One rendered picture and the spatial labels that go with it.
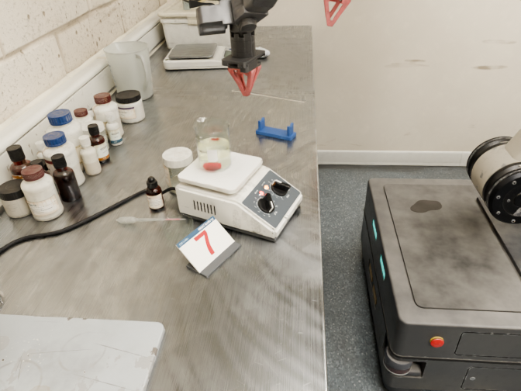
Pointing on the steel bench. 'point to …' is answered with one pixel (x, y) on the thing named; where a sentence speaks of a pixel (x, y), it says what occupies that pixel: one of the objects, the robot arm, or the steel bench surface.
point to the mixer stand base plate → (77, 354)
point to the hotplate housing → (231, 207)
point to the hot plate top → (242, 164)
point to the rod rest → (276, 131)
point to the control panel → (282, 204)
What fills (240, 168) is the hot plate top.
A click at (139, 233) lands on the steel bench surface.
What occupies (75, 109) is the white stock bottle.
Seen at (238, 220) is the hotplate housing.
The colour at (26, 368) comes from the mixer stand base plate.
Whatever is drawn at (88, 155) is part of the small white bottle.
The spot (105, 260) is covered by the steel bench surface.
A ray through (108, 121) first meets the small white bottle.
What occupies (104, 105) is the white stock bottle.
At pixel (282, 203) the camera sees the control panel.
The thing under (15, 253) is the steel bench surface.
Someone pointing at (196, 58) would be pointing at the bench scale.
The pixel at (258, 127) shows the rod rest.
